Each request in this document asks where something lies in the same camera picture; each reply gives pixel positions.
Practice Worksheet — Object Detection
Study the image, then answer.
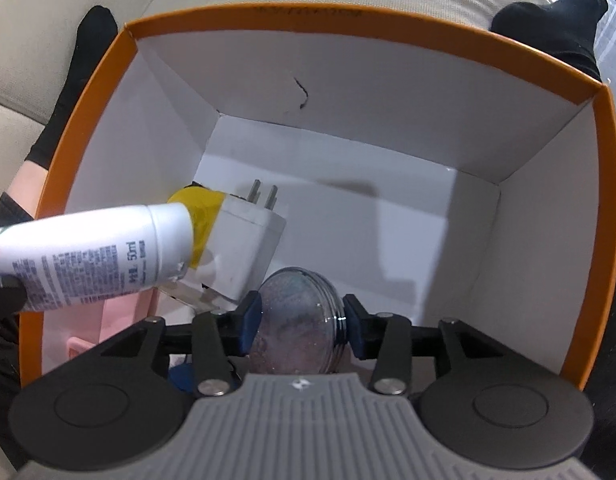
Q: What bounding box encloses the person's right leg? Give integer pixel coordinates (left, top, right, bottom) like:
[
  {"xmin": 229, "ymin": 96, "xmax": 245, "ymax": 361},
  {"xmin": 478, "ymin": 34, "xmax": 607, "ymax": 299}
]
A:
[{"xmin": 489, "ymin": 0, "xmax": 616, "ymax": 466}]

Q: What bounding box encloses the white lotion bottle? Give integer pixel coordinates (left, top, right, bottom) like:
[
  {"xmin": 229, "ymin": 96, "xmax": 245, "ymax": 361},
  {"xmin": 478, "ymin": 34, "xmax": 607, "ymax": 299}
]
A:
[{"xmin": 0, "ymin": 203, "xmax": 196, "ymax": 313}]

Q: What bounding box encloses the orange cardboard box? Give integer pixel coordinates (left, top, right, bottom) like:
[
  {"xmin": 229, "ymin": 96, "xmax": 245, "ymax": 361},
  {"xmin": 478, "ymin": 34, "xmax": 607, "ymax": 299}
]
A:
[{"xmin": 18, "ymin": 4, "xmax": 616, "ymax": 393}]

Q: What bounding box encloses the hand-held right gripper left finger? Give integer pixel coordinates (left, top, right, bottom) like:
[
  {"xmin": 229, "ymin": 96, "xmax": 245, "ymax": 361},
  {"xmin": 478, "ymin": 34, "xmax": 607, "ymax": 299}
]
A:
[{"xmin": 98, "ymin": 290, "xmax": 263, "ymax": 397}]

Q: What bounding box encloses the yellow round object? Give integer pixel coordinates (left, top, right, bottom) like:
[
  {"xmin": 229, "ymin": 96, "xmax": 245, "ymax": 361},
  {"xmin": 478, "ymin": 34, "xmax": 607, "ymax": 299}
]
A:
[{"xmin": 168, "ymin": 186, "xmax": 226, "ymax": 268}]

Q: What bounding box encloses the round pink compact mirror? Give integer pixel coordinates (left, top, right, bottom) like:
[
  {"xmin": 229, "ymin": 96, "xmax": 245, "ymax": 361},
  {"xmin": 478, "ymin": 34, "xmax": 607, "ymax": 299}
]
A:
[{"xmin": 249, "ymin": 266, "xmax": 347, "ymax": 376}]

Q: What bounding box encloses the person's leg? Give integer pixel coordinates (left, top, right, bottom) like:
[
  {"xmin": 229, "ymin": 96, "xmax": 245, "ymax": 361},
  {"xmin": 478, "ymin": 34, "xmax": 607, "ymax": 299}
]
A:
[
  {"xmin": 0, "ymin": 5, "xmax": 119, "ymax": 233},
  {"xmin": 489, "ymin": 0, "xmax": 616, "ymax": 466}
]

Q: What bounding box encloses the white charger plug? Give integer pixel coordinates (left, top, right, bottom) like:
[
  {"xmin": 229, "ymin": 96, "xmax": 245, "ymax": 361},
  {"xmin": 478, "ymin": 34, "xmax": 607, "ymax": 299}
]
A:
[{"xmin": 160, "ymin": 180, "xmax": 287, "ymax": 311}]

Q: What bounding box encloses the person's left leg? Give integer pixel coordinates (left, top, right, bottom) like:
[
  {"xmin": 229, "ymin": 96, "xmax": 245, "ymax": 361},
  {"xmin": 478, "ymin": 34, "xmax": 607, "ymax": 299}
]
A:
[{"xmin": 0, "ymin": 5, "xmax": 119, "ymax": 233}]

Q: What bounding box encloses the pink selfie stick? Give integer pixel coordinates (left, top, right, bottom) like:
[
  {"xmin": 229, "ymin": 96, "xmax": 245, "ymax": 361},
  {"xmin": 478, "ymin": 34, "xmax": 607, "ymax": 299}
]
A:
[{"xmin": 66, "ymin": 287, "xmax": 156, "ymax": 361}]

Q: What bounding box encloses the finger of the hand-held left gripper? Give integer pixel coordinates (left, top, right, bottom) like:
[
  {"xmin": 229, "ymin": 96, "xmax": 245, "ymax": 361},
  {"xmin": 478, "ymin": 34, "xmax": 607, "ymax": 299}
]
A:
[{"xmin": 0, "ymin": 275, "xmax": 26, "ymax": 321}]

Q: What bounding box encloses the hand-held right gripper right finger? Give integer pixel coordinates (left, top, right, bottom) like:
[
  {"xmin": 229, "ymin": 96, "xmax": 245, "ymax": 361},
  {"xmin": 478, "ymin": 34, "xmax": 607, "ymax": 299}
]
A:
[{"xmin": 341, "ymin": 294, "xmax": 494, "ymax": 396}]

